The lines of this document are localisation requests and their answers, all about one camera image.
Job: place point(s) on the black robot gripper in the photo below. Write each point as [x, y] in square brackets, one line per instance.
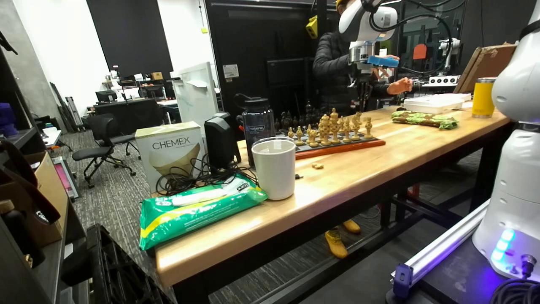
[372, 87]

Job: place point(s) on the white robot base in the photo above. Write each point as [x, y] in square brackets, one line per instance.
[510, 230]

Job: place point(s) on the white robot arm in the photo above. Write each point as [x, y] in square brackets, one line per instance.
[368, 22]

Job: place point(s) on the wooden framed chess board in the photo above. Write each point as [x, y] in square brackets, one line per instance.
[304, 151]

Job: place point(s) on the person's bare hand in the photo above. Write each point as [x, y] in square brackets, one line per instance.
[400, 87]

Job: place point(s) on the person in dark jacket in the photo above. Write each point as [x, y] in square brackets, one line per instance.
[333, 70]

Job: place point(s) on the brown artichoke print cloth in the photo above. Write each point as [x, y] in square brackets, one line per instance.
[442, 122]

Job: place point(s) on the yellow cup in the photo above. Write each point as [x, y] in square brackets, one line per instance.
[481, 98]

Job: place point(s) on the glass blender jar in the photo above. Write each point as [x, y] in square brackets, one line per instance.
[257, 119]

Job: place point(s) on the white paper cup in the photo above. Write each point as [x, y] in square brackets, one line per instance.
[275, 168]

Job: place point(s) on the yellow shoe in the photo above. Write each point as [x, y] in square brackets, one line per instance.
[338, 249]
[351, 227]

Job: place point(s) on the black coffee grinder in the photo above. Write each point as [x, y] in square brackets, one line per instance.
[218, 139]

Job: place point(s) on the Chemex cardboard box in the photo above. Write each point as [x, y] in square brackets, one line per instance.
[167, 147]

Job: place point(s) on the green wet wipes pack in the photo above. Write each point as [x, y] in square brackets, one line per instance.
[171, 217]

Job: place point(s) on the black office chair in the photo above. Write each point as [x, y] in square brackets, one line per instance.
[107, 136]

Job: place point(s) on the brown cardboard box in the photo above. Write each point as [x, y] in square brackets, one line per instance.
[42, 200]

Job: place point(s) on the aluminium rail with blue bracket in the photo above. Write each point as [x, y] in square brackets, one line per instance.
[409, 274]

